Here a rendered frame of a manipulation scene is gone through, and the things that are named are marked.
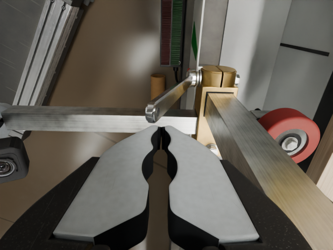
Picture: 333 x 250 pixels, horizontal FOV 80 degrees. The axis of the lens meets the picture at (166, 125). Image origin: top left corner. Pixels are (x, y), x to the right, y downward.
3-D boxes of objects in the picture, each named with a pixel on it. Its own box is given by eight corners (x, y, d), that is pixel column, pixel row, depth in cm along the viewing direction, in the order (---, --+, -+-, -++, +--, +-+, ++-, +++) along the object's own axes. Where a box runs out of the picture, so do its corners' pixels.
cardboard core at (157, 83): (150, 127, 120) (150, 77, 106) (151, 121, 127) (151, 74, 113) (164, 127, 120) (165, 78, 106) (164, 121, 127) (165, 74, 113)
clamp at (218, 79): (191, 139, 37) (194, 156, 32) (198, 64, 31) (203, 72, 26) (221, 140, 37) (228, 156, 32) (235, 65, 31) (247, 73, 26)
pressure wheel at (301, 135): (231, 129, 39) (255, 169, 28) (240, 89, 35) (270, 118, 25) (272, 130, 39) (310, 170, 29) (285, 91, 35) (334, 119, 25)
